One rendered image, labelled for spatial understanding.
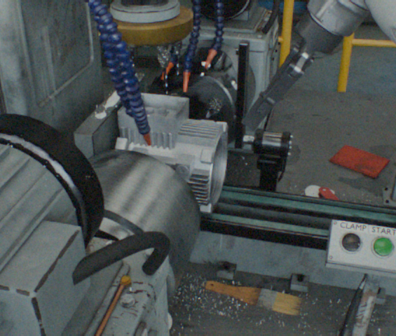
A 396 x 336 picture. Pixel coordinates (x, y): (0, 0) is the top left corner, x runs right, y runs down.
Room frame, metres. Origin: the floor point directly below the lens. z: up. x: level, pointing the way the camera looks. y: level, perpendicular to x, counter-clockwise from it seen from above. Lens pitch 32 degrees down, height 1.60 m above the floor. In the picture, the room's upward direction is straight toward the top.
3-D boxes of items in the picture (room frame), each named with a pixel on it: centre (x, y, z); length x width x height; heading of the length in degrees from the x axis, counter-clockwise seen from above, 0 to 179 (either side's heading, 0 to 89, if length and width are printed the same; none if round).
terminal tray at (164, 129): (0.97, 0.09, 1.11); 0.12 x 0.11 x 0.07; 74
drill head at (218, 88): (1.28, -0.03, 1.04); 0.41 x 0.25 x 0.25; 165
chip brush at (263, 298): (0.77, -0.12, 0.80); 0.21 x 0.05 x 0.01; 71
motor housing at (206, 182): (0.96, 0.05, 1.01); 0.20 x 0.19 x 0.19; 74
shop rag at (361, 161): (1.31, -0.49, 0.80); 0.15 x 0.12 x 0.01; 51
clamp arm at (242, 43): (1.06, -0.10, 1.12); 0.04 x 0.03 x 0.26; 75
